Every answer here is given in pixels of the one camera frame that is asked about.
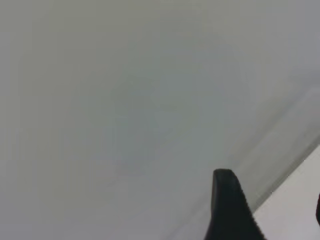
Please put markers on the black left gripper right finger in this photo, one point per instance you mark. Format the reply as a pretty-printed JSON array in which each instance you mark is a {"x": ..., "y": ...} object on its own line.
[{"x": 318, "y": 210}]

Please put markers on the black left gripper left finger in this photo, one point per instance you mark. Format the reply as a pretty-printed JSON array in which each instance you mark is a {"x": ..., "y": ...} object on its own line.
[{"x": 230, "y": 215}]

